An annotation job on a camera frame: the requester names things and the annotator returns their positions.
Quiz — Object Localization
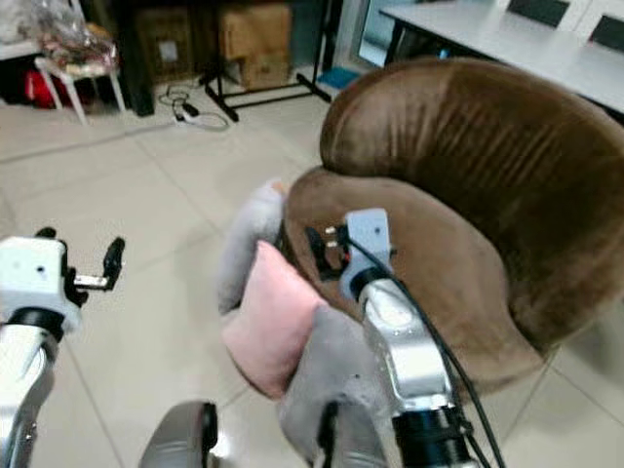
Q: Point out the grey plush pillow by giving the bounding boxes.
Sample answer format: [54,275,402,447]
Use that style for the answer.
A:
[277,306,403,466]
[215,179,290,316]

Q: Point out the pink pillow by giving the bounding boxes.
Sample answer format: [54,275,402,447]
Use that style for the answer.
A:
[221,241,329,402]

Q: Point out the blue floor mat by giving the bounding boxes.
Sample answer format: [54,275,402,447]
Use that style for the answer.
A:
[316,65,363,92]

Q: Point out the brown velvet sofa chair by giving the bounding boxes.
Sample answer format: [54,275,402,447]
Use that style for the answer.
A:
[283,56,624,393]

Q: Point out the red bag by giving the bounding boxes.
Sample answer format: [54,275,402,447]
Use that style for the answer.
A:
[23,69,75,109]

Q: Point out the white small chair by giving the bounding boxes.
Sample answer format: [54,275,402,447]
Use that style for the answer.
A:
[33,24,129,127]

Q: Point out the grey right robot leg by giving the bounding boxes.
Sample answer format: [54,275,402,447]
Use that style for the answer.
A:
[316,401,393,468]

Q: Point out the grey robot leg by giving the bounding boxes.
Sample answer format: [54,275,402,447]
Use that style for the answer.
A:
[137,399,221,468]
[316,401,393,468]

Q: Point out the white shelf board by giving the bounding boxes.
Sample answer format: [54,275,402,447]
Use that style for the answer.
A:
[0,38,46,61]

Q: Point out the grey left robot leg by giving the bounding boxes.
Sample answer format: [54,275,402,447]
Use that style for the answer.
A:
[137,399,221,468]

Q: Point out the clear plastic bag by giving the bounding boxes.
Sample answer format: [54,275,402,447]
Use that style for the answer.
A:
[38,0,120,75]

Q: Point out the light cardboard box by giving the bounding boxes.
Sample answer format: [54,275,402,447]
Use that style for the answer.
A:
[218,2,294,92]

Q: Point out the dark cardboard box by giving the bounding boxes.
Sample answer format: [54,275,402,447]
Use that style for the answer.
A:
[136,7,195,85]

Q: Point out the white long table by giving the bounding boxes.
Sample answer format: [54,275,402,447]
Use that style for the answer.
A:
[379,0,624,114]

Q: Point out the white chair dark back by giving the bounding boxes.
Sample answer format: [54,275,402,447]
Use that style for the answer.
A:
[495,0,578,30]
[581,0,624,52]

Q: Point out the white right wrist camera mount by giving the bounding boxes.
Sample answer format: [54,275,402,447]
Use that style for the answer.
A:
[339,208,394,302]

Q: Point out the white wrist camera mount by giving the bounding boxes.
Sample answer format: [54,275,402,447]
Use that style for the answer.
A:
[339,208,394,302]
[0,236,72,332]

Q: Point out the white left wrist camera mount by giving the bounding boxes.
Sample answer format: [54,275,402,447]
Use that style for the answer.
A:
[0,236,72,332]

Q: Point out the black metal rack frame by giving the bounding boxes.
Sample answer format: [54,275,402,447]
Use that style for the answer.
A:
[199,0,338,124]

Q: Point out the power strip with cable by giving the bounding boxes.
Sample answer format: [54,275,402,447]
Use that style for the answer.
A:
[167,85,231,134]

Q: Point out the black shelf post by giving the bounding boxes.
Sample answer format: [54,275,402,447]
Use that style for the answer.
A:
[111,0,156,119]

